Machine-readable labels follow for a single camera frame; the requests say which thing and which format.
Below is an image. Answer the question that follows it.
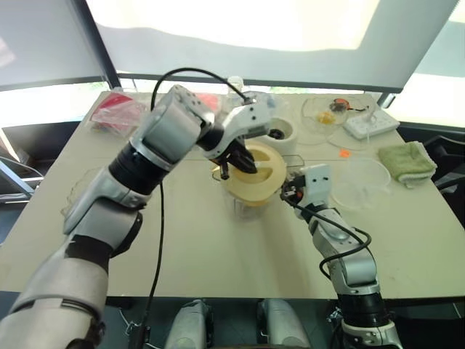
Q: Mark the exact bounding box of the white power strip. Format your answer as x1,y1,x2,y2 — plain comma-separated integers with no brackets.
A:
341,108,401,140

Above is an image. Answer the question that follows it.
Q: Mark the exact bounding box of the black window post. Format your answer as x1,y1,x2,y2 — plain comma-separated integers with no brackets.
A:
65,0,123,90

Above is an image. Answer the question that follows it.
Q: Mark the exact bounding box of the clear plastic bowl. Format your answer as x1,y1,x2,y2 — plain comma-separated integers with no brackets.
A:
331,157,394,212

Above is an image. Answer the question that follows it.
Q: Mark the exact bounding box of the scalloped glass bowl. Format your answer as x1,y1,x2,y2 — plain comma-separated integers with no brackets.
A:
59,166,110,220

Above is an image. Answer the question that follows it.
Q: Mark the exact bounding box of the white cup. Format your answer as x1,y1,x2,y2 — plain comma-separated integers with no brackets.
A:
259,116,299,156

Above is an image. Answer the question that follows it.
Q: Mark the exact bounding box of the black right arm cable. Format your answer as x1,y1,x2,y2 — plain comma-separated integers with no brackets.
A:
289,201,373,281

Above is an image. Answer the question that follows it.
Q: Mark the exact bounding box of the metal table clamp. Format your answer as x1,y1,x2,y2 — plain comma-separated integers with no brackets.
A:
124,318,152,349

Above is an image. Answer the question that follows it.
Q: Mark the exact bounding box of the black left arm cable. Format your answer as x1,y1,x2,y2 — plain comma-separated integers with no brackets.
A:
139,67,256,349

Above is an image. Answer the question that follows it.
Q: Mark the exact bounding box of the white robot leg cover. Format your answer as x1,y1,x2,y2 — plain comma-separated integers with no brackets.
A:
164,298,212,349
256,298,310,349

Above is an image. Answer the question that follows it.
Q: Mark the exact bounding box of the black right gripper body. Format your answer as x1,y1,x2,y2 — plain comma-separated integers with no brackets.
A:
280,172,307,205

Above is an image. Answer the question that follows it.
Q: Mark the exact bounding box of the clear blender jar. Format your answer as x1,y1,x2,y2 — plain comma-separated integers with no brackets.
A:
209,153,307,222

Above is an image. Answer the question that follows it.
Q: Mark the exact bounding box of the thin white cable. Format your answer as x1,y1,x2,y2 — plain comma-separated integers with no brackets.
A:
325,104,379,154

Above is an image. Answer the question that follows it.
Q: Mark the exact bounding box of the wide grey roller blind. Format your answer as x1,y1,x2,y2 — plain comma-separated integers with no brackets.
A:
85,0,461,94

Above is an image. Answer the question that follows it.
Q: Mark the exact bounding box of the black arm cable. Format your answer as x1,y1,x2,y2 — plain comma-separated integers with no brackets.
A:
289,201,373,281
139,67,256,349

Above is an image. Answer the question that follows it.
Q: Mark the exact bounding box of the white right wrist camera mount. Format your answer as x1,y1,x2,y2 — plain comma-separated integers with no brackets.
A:
299,163,333,212

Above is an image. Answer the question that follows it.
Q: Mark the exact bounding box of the cream blender lid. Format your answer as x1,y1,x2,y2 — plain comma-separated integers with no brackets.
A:
219,141,288,209

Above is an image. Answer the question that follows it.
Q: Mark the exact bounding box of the black chair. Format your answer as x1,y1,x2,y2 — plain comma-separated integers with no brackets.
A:
424,134,465,192

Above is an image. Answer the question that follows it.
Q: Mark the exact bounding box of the clear plastic measuring cup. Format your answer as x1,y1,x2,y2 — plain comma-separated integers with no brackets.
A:
261,92,288,118

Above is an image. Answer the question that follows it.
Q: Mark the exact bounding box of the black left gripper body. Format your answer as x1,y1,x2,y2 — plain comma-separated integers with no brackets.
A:
211,139,245,181

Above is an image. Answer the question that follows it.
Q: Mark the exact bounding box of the plastic bag with pink cloths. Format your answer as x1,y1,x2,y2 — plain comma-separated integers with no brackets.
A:
195,93,223,111

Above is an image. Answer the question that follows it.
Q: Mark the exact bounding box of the green folded towel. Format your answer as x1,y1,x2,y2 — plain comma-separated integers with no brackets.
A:
377,141,438,190

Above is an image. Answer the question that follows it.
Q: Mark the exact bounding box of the clear glass flask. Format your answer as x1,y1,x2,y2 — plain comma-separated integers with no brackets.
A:
226,75,248,96

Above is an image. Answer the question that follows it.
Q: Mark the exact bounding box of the plastic bag with red cloths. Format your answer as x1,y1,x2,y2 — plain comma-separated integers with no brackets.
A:
88,91,147,138

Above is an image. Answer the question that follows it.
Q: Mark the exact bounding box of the round glass bowl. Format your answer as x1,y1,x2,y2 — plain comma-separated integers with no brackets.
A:
301,95,352,127

